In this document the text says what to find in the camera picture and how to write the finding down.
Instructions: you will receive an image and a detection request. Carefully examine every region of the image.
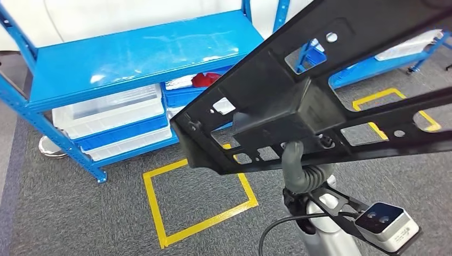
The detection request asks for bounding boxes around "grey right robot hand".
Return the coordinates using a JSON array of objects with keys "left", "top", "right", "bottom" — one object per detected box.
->
[{"left": 281, "top": 140, "right": 305, "bottom": 194}]

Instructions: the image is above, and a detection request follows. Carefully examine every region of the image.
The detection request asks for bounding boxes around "black plastic panel part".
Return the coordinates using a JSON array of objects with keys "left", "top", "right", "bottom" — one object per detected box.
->
[{"left": 169, "top": 0, "right": 452, "bottom": 177}]

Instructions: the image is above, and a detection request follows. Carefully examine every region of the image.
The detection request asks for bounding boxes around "blue metal shelf rack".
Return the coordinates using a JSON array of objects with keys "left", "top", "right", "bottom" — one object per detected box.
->
[
  {"left": 0, "top": 0, "right": 291, "bottom": 183},
  {"left": 295, "top": 30, "right": 452, "bottom": 90}
]

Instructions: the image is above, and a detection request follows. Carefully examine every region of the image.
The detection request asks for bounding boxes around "red object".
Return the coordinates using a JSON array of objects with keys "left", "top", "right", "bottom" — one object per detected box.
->
[{"left": 191, "top": 72, "right": 222, "bottom": 88}]

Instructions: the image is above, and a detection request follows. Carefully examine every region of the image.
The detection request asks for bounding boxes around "white packaged item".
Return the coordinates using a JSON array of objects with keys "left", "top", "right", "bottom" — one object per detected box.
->
[{"left": 165, "top": 74, "right": 197, "bottom": 91}]

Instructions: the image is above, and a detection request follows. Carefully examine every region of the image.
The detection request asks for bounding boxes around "clear white plastic bin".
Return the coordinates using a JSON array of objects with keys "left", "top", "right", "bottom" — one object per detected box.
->
[{"left": 52, "top": 83, "right": 166, "bottom": 140}]

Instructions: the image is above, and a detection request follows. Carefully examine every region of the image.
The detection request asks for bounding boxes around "round silver stand base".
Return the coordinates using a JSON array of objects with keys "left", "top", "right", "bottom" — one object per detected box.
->
[{"left": 38, "top": 135, "right": 68, "bottom": 159}]

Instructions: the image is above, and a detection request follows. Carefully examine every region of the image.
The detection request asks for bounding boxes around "black camera cable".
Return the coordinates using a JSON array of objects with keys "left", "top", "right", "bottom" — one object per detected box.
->
[{"left": 259, "top": 212, "right": 358, "bottom": 256}]

